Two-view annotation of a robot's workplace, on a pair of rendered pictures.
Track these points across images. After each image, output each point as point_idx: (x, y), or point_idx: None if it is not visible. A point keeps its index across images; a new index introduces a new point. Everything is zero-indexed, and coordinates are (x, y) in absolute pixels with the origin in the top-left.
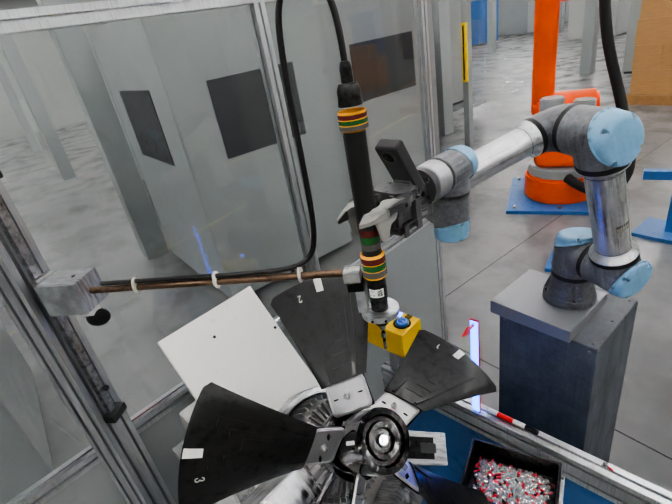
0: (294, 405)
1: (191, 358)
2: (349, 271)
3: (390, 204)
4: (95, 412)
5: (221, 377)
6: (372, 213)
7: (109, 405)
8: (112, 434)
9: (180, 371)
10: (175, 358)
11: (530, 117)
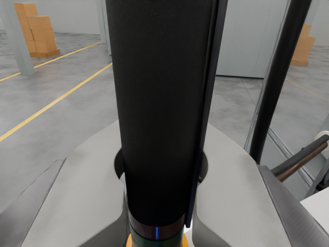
0: None
1: (327, 207)
2: (192, 225)
3: (64, 184)
4: (320, 173)
5: None
6: (107, 126)
7: (328, 183)
8: (313, 192)
9: (313, 196)
10: (327, 192)
11: None
